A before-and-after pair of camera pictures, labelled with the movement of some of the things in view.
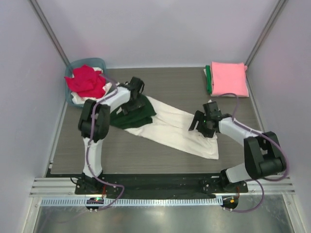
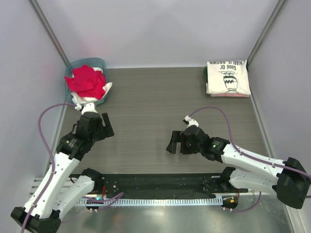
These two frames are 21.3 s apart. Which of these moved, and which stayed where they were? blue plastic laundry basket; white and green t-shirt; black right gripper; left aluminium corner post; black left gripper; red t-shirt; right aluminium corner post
Moved: white and green t-shirt; black left gripper; black right gripper
Stayed: blue plastic laundry basket; left aluminium corner post; red t-shirt; right aluminium corner post
